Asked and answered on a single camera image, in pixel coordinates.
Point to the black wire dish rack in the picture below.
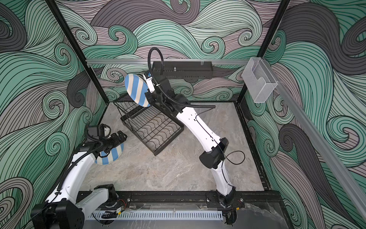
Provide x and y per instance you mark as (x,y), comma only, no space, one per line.
(151,125)

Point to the aluminium rail back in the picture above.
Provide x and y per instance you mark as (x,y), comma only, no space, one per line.
(130,61)

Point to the white slotted cable duct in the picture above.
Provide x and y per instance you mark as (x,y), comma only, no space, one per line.
(170,215)

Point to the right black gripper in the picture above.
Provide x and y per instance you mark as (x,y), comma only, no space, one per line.
(151,98)

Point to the black perforated metal tray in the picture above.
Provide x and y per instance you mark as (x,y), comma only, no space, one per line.
(183,70)

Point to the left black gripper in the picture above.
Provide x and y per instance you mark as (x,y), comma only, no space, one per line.
(117,141)

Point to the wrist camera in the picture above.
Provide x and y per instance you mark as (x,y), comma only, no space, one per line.
(148,79)
(104,131)

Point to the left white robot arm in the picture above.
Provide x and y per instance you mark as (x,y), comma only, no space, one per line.
(61,210)

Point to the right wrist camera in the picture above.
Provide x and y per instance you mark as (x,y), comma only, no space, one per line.
(148,79)

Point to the clear plastic holder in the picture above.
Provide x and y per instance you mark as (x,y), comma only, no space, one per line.
(259,79)

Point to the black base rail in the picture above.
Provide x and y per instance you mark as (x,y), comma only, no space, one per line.
(210,199)

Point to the aluminium rail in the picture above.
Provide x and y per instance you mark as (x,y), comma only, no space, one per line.
(341,173)
(130,61)

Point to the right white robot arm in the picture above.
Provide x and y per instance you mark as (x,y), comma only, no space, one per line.
(177,105)

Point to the blue striped plate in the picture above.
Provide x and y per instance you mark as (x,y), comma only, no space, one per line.
(136,88)
(112,156)

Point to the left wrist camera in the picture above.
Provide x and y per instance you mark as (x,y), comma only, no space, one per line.
(104,131)

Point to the aluminium rail right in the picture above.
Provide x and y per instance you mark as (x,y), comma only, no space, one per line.
(341,173)

